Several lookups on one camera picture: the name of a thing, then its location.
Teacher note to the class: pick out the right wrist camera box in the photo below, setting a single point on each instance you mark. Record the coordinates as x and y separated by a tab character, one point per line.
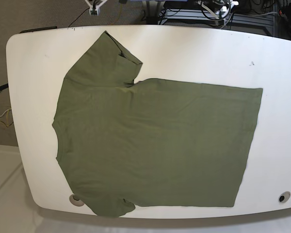
94	12

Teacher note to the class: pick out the olive green T-shirt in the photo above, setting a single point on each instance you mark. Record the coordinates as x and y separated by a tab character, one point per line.
157	142

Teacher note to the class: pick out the aluminium frame rack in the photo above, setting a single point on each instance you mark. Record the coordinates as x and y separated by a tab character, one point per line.
188	12

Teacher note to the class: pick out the right table grommet hole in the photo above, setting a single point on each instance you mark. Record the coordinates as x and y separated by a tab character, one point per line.
284	197

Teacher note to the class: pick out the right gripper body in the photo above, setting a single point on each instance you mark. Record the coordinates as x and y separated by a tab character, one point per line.
95	4

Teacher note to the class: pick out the left table grommet hole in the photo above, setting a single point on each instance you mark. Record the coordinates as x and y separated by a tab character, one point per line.
75	200

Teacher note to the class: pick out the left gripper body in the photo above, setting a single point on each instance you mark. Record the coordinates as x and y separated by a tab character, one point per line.
218	11

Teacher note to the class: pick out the black bar behind table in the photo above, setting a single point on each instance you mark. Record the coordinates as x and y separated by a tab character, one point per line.
39	29

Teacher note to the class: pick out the table grommet hole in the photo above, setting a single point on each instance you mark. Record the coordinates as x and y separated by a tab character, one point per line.
284	197
75	200

